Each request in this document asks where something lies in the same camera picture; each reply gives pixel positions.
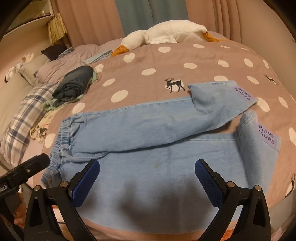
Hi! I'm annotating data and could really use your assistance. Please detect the light blue denim pants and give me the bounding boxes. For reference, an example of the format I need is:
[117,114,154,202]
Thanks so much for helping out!
[41,81,281,234]

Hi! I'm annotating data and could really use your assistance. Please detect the person's left hand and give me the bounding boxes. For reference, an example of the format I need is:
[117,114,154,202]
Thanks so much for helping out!
[14,193,27,228]

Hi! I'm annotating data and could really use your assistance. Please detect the plaid grey white pillow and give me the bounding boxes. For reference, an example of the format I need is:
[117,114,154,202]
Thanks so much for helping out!
[1,83,58,167]

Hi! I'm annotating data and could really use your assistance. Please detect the cartoon print cream cloth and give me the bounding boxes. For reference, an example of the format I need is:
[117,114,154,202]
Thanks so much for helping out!
[30,111,56,143]

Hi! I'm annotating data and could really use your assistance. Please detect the small white plush toy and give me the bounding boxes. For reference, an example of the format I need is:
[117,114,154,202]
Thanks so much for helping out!
[4,53,35,83]

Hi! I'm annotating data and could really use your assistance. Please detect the beige pillow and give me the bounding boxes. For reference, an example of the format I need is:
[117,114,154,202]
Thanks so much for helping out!
[18,54,50,87]

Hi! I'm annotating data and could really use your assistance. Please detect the lilac quilted duvet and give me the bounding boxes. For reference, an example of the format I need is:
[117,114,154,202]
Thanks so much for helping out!
[36,38,123,84]

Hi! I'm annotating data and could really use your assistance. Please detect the folded dark denim jeans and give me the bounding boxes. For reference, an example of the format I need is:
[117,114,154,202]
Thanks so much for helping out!
[52,66,94,102]

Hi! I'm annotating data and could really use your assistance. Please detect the black cloth on pillow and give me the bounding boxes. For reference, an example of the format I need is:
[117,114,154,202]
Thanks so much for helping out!
[41,45,67,61]

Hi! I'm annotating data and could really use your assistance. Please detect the yellow pleated lamp shade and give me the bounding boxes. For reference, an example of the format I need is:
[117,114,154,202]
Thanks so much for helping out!
[48,14,68,44]

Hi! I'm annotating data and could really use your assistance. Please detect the pink curtain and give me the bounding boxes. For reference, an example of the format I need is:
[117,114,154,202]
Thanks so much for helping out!
[53,1,125,47]

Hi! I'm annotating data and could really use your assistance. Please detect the brown polka dot blanket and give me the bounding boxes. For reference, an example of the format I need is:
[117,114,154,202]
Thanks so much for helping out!
[21,37,296,241]

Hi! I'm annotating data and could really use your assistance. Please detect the teal blue curtain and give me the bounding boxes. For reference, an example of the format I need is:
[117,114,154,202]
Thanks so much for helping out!
[115,0,189,36]

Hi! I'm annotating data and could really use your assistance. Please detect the white goose plush toy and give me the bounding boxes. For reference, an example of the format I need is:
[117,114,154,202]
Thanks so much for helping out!
[111,20,223,57]

